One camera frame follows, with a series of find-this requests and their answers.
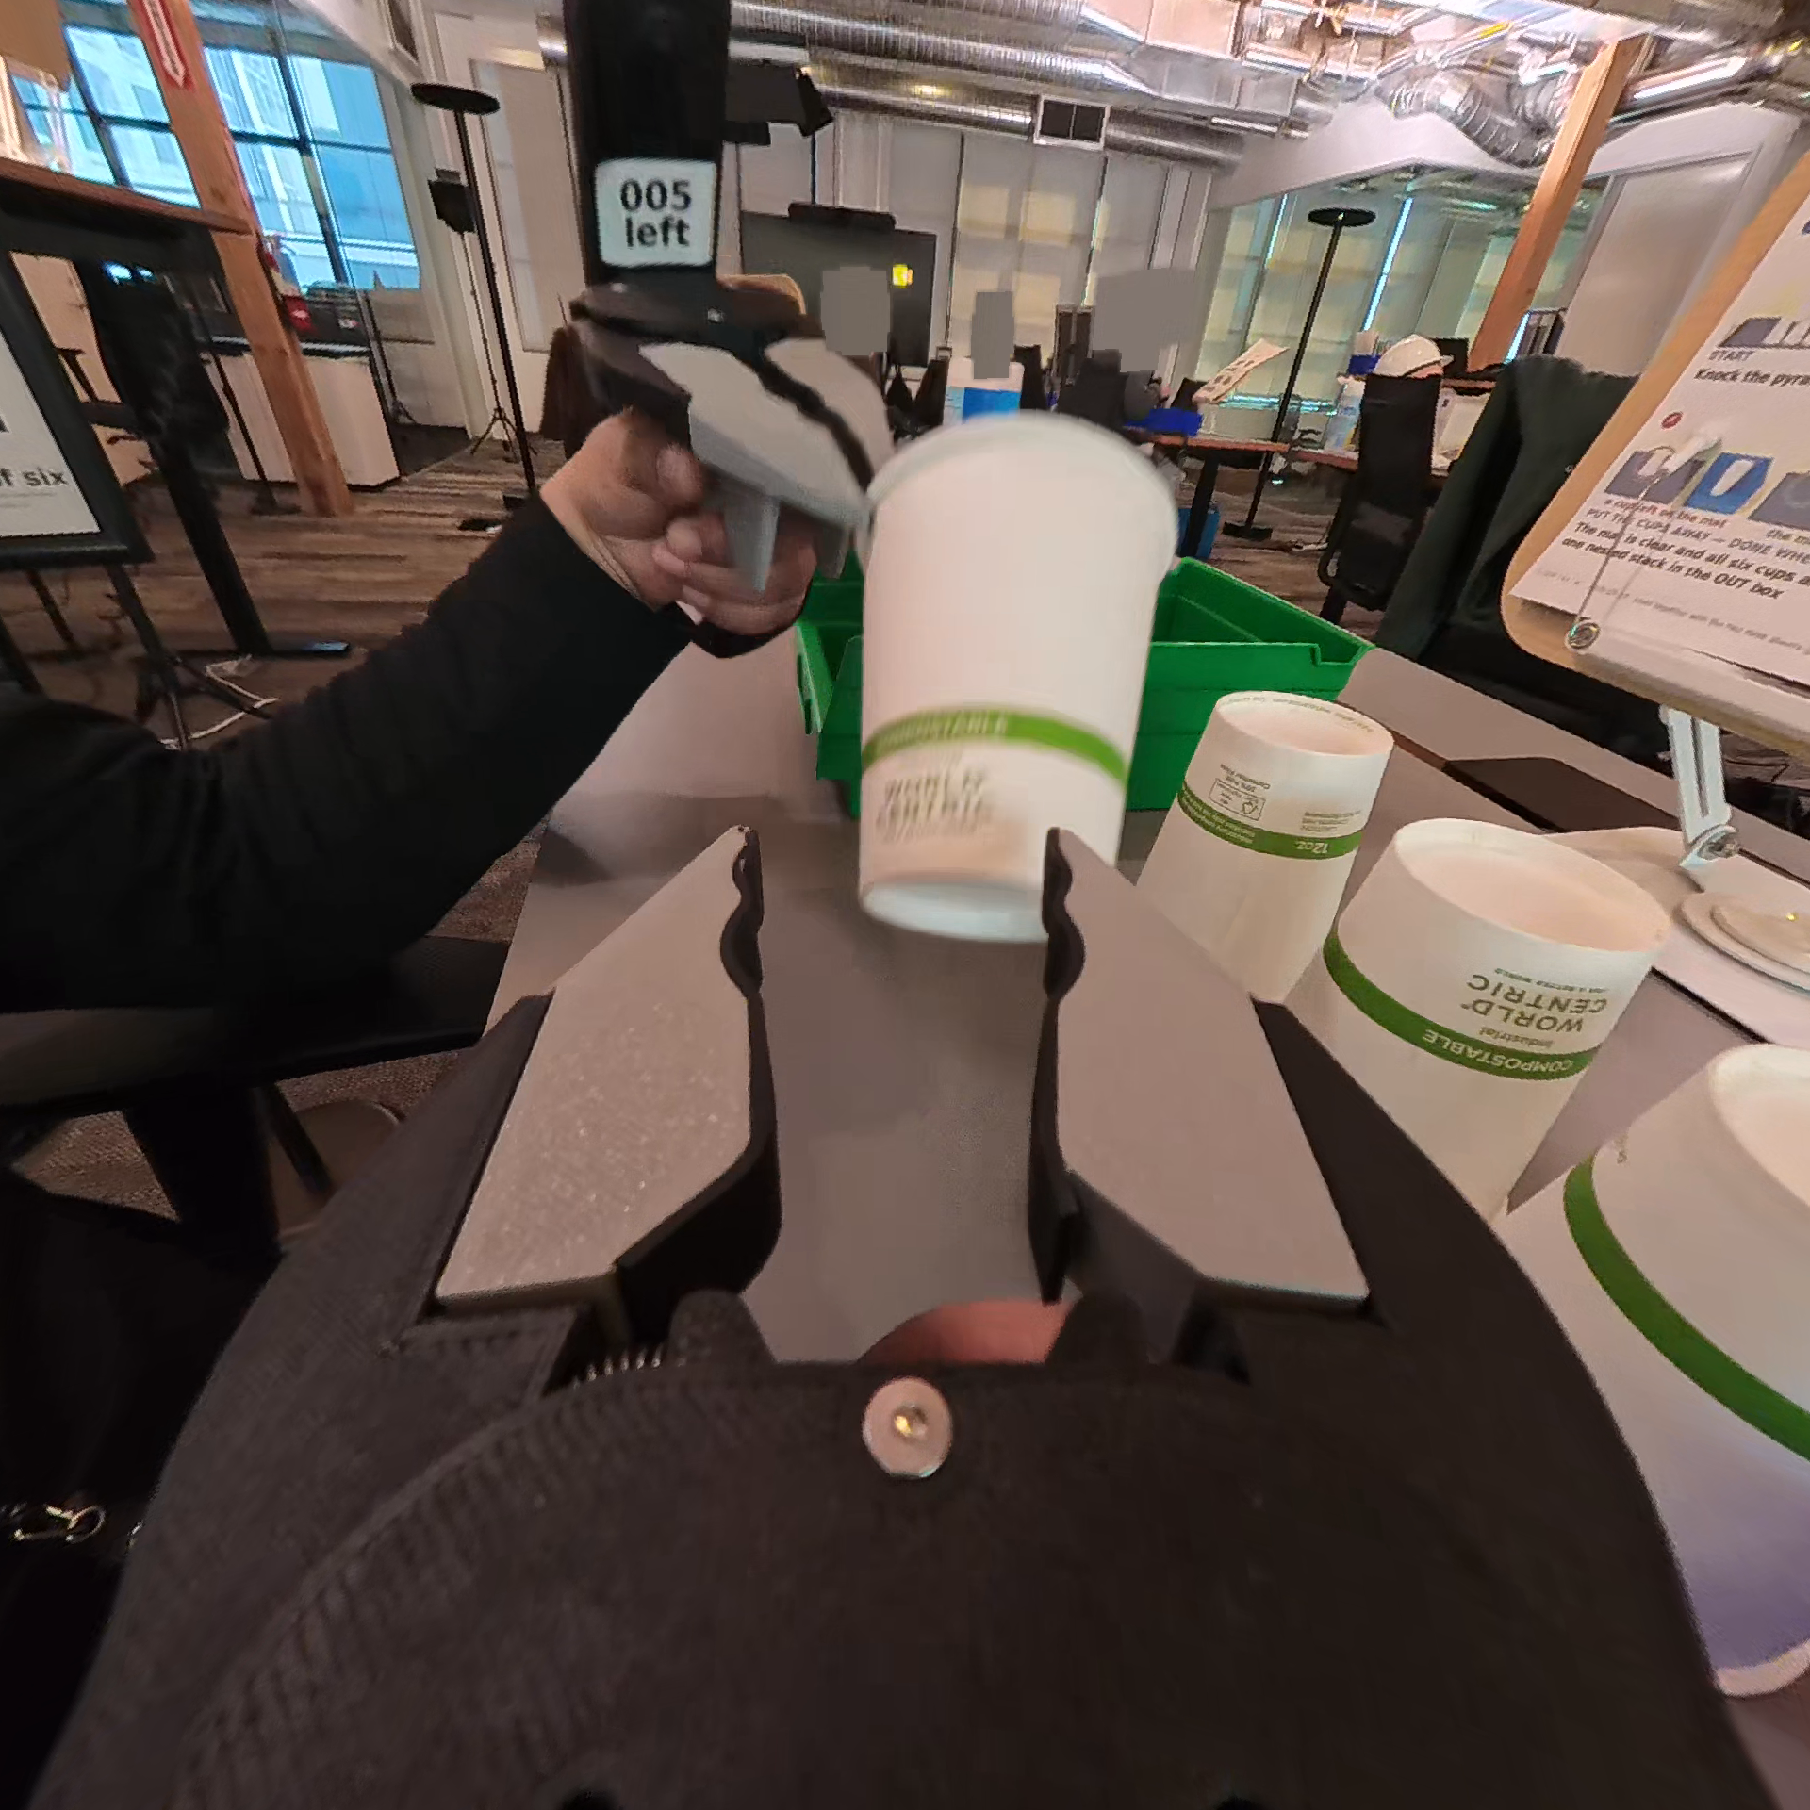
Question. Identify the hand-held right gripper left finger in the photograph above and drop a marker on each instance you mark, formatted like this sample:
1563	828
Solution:
606	1103

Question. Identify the green plastic bin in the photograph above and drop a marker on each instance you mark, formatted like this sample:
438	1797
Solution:
1245	663

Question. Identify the person's left forearm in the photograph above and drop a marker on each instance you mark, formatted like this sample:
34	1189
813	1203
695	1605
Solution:
281	765

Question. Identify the black framed easel sign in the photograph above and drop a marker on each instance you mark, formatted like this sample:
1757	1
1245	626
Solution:
42	465

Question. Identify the black office chair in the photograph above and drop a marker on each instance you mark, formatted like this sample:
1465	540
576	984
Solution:
1379	479

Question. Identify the instruction sheet on board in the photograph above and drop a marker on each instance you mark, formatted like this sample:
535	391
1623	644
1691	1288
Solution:
1653	657

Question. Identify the black standing desk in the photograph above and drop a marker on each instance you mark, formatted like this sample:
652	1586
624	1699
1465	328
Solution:
185	465

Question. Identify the white board stand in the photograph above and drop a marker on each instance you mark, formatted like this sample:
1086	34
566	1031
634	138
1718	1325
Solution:
1752	933

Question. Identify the white hard hat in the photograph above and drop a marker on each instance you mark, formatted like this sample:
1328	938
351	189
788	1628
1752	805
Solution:
1412	356

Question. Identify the black wall monitor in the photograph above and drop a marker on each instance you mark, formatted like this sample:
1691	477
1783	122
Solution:
792	280

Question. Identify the person's left hand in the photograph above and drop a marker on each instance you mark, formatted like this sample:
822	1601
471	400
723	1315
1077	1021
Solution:
636	506

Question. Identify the white green-striped paper cup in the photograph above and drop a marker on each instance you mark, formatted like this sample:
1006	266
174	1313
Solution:
1484	960
1273	792
992	594
1725	1412

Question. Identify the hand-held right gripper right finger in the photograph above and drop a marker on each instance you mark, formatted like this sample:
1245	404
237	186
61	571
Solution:
1187	1103

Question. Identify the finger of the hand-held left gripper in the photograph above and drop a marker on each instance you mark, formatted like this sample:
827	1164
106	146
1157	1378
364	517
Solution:
748	424
850	404

